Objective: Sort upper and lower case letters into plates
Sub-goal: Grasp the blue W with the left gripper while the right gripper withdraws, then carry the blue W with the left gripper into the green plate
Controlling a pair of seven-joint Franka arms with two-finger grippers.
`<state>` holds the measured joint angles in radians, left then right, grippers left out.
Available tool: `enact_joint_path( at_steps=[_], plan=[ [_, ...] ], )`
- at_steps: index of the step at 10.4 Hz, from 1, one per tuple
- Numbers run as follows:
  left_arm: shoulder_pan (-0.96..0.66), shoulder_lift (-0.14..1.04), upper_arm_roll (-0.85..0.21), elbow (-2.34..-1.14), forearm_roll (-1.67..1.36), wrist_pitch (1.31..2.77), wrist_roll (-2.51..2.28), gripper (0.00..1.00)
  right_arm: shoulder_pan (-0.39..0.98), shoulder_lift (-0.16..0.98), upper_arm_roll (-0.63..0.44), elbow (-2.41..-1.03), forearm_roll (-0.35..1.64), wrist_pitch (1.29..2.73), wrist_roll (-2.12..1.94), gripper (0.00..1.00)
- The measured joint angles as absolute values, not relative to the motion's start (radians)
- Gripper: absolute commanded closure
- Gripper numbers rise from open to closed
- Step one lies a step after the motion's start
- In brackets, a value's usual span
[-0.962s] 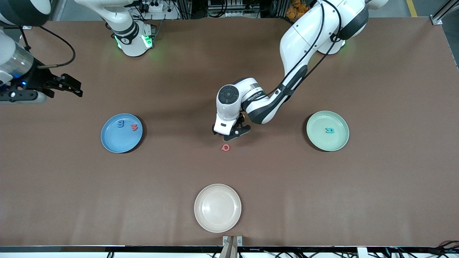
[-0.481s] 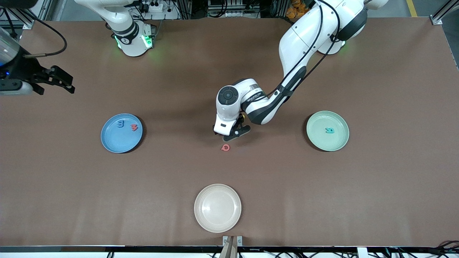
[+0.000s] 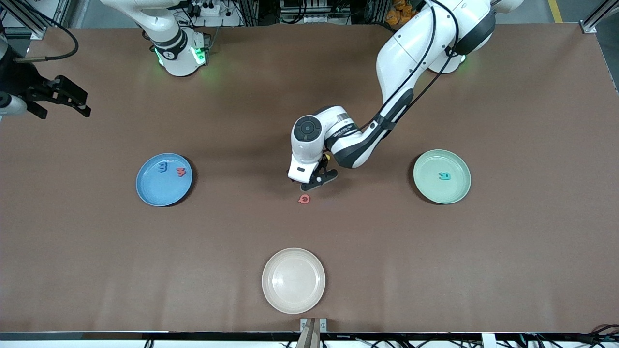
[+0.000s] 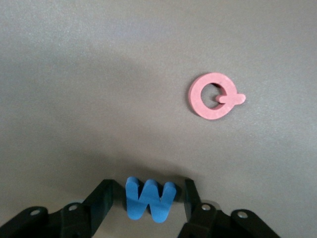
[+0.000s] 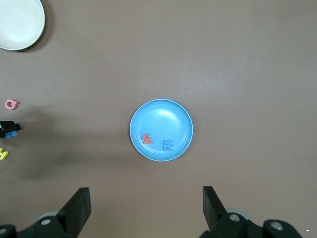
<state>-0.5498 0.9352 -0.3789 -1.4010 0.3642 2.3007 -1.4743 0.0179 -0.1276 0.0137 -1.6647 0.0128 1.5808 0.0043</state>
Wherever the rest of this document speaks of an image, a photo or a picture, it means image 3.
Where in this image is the beige plate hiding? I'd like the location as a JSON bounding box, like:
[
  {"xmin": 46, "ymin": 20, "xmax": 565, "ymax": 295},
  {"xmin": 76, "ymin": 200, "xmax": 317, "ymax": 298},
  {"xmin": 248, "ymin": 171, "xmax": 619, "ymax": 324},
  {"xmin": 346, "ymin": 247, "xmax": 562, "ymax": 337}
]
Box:
[{"xmin": 262, "ymin": 248, "xmax": 326, "ymax": 315}]

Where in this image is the pale green plate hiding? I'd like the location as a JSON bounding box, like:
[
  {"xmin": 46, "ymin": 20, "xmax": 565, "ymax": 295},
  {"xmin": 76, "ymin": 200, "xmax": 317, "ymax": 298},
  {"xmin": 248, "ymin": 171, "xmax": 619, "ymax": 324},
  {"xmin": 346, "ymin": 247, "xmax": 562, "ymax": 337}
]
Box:
[{"xmin": 413, "ymin": 149, "xmax": 472, "ymax": 205}]

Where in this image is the blue plate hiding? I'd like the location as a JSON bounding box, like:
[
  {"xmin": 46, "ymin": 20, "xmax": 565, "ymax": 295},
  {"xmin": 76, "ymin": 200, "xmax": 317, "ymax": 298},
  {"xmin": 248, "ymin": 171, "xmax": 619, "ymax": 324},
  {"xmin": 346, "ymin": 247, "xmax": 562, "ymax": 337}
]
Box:
[{"xmin": 136, "ymin": 153, "xmax": 193, "ymax": 207}]

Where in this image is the grey equipment rack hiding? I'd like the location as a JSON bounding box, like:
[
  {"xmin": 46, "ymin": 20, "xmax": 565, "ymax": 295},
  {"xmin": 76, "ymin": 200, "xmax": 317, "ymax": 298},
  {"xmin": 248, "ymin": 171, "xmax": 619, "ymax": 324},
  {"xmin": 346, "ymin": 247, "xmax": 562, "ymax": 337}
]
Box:
[{"xmin": 280, "ymin": 0, "xmax": 351, "ymax": 26}]

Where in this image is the white power strip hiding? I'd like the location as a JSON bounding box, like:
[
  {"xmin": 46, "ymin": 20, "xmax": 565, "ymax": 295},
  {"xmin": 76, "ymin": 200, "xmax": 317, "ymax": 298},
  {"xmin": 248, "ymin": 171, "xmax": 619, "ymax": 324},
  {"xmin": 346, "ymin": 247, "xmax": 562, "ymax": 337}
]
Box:
[{"xmin": 190, "ymin": 1, "xmax": 224, "ymax": 18}]

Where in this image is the orange bag pile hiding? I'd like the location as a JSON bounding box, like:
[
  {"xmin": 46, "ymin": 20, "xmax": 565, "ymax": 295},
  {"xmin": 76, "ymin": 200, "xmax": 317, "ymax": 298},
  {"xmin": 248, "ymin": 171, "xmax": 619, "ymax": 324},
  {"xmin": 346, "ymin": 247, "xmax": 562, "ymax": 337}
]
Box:
[{"xmin": 386, "ymin": 0, "xmax": 421, "ymax": 26}]

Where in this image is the brown table cover sheet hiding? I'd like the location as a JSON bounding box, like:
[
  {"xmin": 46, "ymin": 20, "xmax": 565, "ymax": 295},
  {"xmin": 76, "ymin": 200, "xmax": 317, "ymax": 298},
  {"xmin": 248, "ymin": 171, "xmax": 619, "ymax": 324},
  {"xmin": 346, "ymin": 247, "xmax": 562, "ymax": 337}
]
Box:
[{"xmin": 0, "ymin": 23, "xmax": 619, "ymax": 334}]

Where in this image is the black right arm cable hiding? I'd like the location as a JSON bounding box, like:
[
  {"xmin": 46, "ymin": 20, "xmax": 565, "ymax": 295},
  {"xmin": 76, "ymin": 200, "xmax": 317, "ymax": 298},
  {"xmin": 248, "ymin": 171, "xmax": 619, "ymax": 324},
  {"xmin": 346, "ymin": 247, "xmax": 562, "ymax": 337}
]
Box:
[{"xmin": 0, "ymin": 0, "xmax": 79, "ymax": 63}]

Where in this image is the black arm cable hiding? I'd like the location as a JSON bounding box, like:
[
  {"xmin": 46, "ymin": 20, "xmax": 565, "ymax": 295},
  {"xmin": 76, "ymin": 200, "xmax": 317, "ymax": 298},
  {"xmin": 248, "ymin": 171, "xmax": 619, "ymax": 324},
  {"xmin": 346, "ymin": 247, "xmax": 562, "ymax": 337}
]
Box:
[
  {"xmin": 355, "ymin": 0, "xmax": 460, "ymax": 133},
  {"xmin": 0, "ymin": 0, "xmax": 79, "ymax": 63}
]

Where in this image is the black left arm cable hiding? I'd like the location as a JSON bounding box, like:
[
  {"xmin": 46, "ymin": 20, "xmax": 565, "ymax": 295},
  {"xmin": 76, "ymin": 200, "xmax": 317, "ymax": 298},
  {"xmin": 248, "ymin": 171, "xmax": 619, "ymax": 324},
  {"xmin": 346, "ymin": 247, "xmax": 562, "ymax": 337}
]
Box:
[{"xmin": 355, "ymin": 0, "xmax": 460, "ymax": 133}]

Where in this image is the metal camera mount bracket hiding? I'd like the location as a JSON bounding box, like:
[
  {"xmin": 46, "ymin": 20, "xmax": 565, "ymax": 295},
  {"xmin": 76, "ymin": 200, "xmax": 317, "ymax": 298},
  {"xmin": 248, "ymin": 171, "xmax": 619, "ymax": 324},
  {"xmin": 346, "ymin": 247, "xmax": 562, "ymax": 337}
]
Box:
[{"xmin": 296, "ymin": 318, "xmax": 328, "ymax": 348}]

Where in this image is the black table edge rail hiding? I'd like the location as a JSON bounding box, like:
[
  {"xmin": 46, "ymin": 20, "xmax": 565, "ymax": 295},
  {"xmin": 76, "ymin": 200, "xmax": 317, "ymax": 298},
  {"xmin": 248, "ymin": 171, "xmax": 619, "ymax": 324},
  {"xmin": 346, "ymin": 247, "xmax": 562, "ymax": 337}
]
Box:
[{"xmin": 0, "ymin": 331, "xmax": 619, "ymax": 348}]

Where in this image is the black floor cable bundle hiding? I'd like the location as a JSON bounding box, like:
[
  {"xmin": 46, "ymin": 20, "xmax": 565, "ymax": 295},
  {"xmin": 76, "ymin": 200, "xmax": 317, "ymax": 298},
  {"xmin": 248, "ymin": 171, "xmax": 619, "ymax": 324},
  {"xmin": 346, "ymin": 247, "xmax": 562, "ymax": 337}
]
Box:
[{"xmin": 522, "ymin": 324, "xmax": 619, "ymax": 348}]

